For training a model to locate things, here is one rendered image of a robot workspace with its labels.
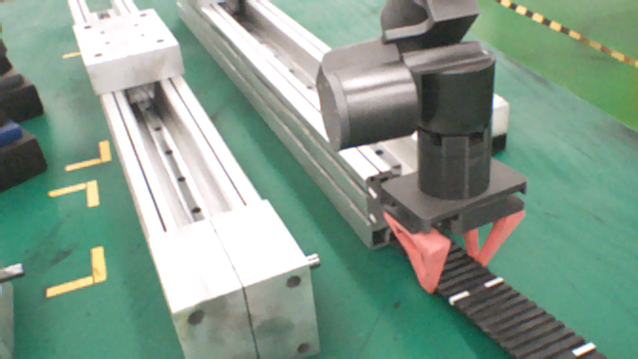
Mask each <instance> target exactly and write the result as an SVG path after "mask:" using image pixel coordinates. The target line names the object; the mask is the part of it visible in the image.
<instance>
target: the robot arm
mask: <svg viewBox="0 0 638 359"><path fill-rule="evenodd" d="M479 15H480V9H479V5H478V1H477V0H385V4H384V6H383V9H382V11H381V16H380V23H381V29H382V32H383V35H382V36H381V37H376V38H373V39H369V40H365V41H362V42H358V43H355V44H350V45H346V46H342V47H335V48H333V49H332V50H329V51H327V52H326V53H324V55H323V56H322V59H321V62H320V66H319V68H318V73H317V76H316V80H315V85H316V89H317V92H318V101H319V107H320V114H321V118H322V123H323V126H324V130H325V133H326V136H327V139H328V142H329V145H331V147H332V149H333V150H334V151H335V152H341V151H346V150H349V149H355V148H360V147H365V146H369V145H373V144H379V142H387V141H392V140H396V139H401V138H406V137H410V136H413V135H414V134H415V133H416V134H417V171H415V172H412V173H409V174H407V175H404V176H401V177H397V178H395V179H390V180H388V181H385V182H383V183H382V184H381V187H382V200H383V201H384V202H385V203H384V210H385V219H386V221H387V222H388V224H389V225H390V227H391V228H392V230H393V232H394V233H395V235H396V236H397V239H398V240H399V241H400V242H401V243H402V244H403V246H404V247H405V249H406V251H407V252H408V254H409V256H410V259H411V262H412V265H413V267H414V270H415V272H416V274H417V277H418V278H419V281H420V283H421V286H422V287H423V288H425V289H426V290H427V291H428V292H429V293H433V292H434V291H435V288H436V286H437V283H438V280H439V277H440V274H441V269H442V266H443V263H444V260H445V257H446V254H448V251H449V248H450V240H448V239H446V238H445V236H443V235H442V234H441V233H440V232H438V231H437V230H436V229H435V228H433V227H432V225H435V224H437V223H441V226H442V227H443V228H444V229H446V230H448V231H449V232H450V233H452V234H454V235H461V234H463V238H464V243H465V249H466V253H467V254H468V255H472V256H473V257H474V258H475V259H476V262H480V263H481V264H482V267H483V268H484V267H485V266H486V264H487V263H488V261H489V259H490V257H491V256H492V254H494V253H495V251H496V250H497V248H498V247H499V246H500V244H501V243H502V242H503V241H504V240H505V238H506V236H507V235H509V233H510V232H511V231H512V230H513V229H514V227H515V226H516V225H518V223H519V222H520V221H521V220H522V219H523V217H524V207H525V201H524V200H523V199H522V198H519V197H518V196H515V195H513V194H515V193H518V192H519V193H521V194H522V195H524V196H525V195H526V194H527V183H528V179H527V177H525V176H523V175H522V174H520V173H518V172H516V171H514V170H513V169H511V168H509V166H507V165H506V164H504V163H502V162H500V161H498V160H496V159H493V158H492V157H491V144H492V120H493V103H494V102H495V81H496V60H497V57H496V55H495V54H494V53H492V52H490V51H488V49H486V48H483V47H480V44H479V40H472V41H466V42H461V40H462V38H463V37H464V35H465V34H466V33H467V31H468V30H469V28H471V27H472V26H473V24H474V23H475V21H476V20H477V18H478V16H479ZM416 131H417V132H416ZM491 222H492V223H493V227H492V228H491V230H490V232H489V234H488V236H487V238H486V240H485V242H484V244H483V245H482V247H481V249H480V251H479V245H478V227H481V226H483V225H486V224H488V223H491ZM421 253H422V255H421ZM422 258H423V262H422ZM423 263H425V266H423ZM425 268H426V269H425Z"/></svg>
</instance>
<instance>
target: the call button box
mask: <svg viewBox="0 0 638 359"><path fill-rule="evenodd" d="M508 112H509V105H508V104H507V103H506V102H504V100H502V99H501V98H499V96H498V95H497V94H495V102H494V103H493V120H492V144H491V154H493V153H496V152H498V151H501V150H504V149H505V148H506V139H507V135H506V134H505V132H506V131H507V123H508Z"/></svg>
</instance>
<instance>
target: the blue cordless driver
mask: <svg viewBox="0 0 638 359"><path fill-rule="evenodd" d="M46 170H47V162H46V159H45V157H44V154H43V152H42V149H41V147H40V144H39V142H38V139H37V138H36V137H35V136H34V135H32V134H31V133H28V132H27V131H26V130H24V129H23V128H21V127H20V126H19V125H18V124H16V123H14V122H12V121H11V119H9V118H7V116H6V115H5V113H4V112H3V111H2V109H1V108H0V193H1V192H3V191H5V189H7V188H10V187H11V186H13V185H15V184H17V183H19V182H21V181H24V180H27V179H30V178H32V177H34V176H36V175H38V174H40V173H42V172H44V171H46Z"/></svg>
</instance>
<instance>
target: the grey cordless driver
mask: <svg viewBox="0 0 638 359"><path fill-rule="evenodd" d="M7 50H8V49H7V47H6V46H5V44H4V42H3V41H2V39H1V37H0V97H1V102H0V108H1V109H2V111H3V112H4V113H5V115H6V116H7V118H9V119H11V121H12V122H14V123H19V122H22V121H23V120H25V119H28V118H31V117H34V116H37V115H40V114H42V113H44V107H43V104H42V102H41V99H40V95H39V93H38V90H37V87H36V85H35V84H34V83H33V82H32V81H30V80H29V79H28V78H27V77H26V76H25V75H24V73H23V72H22V71H18V70H17V69H16V68H15V67H14V66H13V65H12V63H11V62H10V60H9V59H8V58H7V56H6V52H7Z"/></svg>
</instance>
